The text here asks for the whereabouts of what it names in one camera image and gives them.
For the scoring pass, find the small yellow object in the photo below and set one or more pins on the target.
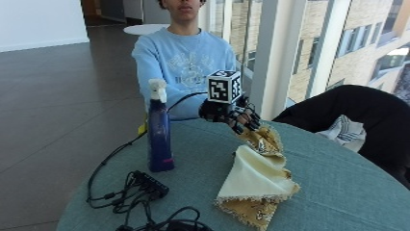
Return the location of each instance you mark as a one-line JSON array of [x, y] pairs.
[[143, 128]]

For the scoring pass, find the white round table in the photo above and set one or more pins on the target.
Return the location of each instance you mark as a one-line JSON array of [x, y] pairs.
[[144, 29]]

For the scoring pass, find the blue spray bottle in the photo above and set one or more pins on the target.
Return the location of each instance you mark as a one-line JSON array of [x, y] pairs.
[[160, 134]]

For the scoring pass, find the white striped fabric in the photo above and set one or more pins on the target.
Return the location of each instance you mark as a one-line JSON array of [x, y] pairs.
[[344, 133]]

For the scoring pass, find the the person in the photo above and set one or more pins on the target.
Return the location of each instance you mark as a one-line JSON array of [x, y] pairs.
[[179, 54]]

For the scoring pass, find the white window pillar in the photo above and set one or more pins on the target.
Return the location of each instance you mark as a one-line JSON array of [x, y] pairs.
[[327, 48], [276, 57]]

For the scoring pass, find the white cube with black markers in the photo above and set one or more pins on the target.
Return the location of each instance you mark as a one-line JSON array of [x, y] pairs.
[[223, 86]]

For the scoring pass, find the yellow and cream cloth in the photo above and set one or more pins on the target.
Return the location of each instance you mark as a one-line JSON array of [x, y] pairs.
[[256, 179]]

